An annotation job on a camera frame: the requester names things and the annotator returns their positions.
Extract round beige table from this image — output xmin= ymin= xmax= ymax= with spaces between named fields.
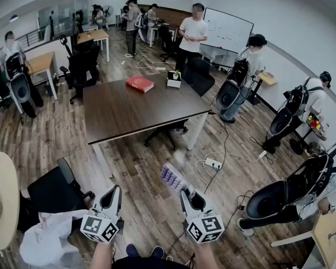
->
xmin=0 ymin=151 xmax=20 ymax=252

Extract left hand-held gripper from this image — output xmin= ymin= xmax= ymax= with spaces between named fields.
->
xmin=80 ymin=184 xmax=125 ymax=245

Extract small white table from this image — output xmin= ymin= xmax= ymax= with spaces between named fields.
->
xmin=199 ymin=44 xmax=230 ymax=69

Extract white floor cable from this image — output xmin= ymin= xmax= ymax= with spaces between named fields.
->
xmin=136 ymin=56 xmax=176 ymax=69
xmin=194 ymin=151 xmax=263 ymax=207

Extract purple white calculator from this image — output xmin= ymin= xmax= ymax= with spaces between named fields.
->
xmin=160 ymin=163 xmax=196 ymax=199

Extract person's right shoe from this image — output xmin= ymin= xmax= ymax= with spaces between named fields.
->
xmin=151 ymin=245 xmax=165 ymax=259

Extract person's right forearm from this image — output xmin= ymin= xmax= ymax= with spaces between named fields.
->
xmin=193 ymin=241 xmax=214 ymax=269

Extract colourful toy blocks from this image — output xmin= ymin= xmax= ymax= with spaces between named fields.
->
xmin=307 ymin=115 xmax=323 ymax=130

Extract dark desk white legs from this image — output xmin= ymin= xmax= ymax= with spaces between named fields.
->
xmin=149 ymin=23 xmax=180 ymax=49

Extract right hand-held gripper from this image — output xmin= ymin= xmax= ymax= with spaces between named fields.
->
xmin=180 ymin=188 xmax=224 ymax=244

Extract person's left shoe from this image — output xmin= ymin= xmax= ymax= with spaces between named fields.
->
xmin=125 ymin=244 xmax=139 ymax=259

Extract black headrest office chair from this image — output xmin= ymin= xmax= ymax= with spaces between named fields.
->
xmin=59 ymin=45 xmax=101 ymax=105
xmin=60 ymin=35 xmax=95 ymax=56

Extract black armrest office chair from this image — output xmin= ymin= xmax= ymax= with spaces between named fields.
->
xmin=27 ymin=157 xmax=96 ymax=215

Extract glass partition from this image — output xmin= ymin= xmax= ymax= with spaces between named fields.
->
xmin=38 ymin=0 xmax=89 ymax=29

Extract yellow wall shelf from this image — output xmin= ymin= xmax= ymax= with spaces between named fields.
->
xmin=257 ymin=71 xmax=278 ymax=86

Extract white plastic bag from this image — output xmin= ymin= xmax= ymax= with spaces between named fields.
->
xmin=18 ymin=209 xmax=89 ymax=269

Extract grey shell backpack rig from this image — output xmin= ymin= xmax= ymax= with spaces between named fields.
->
xmin=215 ymin=57 xmax=251 ymax=111
xmin=245 ymin=152 xmax=334 ymax=220
xmin=4 ymin=52 xmax=32 ymax=104
xmin=269 ymin=86 xmax=307 ymax=136
xmin=134 ymin=11 xmax=151 ymax=43

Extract round dark side table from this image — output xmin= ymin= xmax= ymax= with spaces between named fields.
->
xmin=290 ymin=112 xmax=330 ymax=155

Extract light wooden desk white legs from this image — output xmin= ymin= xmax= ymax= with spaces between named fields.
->
xmin=77 ymin=29 xmax=110 ymax=63
xmin=270 ymin=208 xmax=336 ymax=269
xmin=26 ymin=51 xmax=59 ymax=100

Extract white open box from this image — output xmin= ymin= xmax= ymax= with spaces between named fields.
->
xmin=166 ymin=70 xmax=182 ymax=89

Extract person's shoe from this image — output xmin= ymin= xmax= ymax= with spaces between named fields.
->
xmin=125 ymin=244 xmax=139 ymax=259
xmin=151 ymin=245 xmax=165 ymax=259

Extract person's dark clothing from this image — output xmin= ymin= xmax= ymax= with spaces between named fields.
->
xmin=111 ymin=256 xmax=191 ymax=269

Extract black mesh office chair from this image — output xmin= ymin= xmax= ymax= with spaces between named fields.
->
xmin=144 ymin=57 xmax=216 ymax=151

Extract standing fan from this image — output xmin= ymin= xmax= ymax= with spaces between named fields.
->
xmin=102 ymin=5 xmax=114 ymax=30

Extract person's left forearm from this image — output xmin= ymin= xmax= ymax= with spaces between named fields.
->
xmin=89 ymin=241 xmax=115 ymax=269

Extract black floor cable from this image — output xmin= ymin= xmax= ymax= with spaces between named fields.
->
xmin=250 ymin=136 xmax=274 ymax=165
xmin=203 ymin=110 xmax=230 ymax=192

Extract black metal railing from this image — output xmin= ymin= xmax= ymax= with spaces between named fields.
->
xmin=0 ymin=25 xmax=50 ymax=67

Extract red hardcover book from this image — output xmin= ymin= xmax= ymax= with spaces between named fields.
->
xmin=125 ymin=76 xmax=155 ymax=94

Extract thin black tether cable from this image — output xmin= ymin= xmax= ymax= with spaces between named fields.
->
xmin=10 ymin=116 xmax=26 ymax=158

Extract dark brown table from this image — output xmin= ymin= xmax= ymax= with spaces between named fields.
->
xmin=82 ymin=73 xmax=213 ymax=179

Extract whiteboard on black stand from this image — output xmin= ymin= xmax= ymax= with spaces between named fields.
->
xmin=201 ymin=7 xmax=254 ymax=55

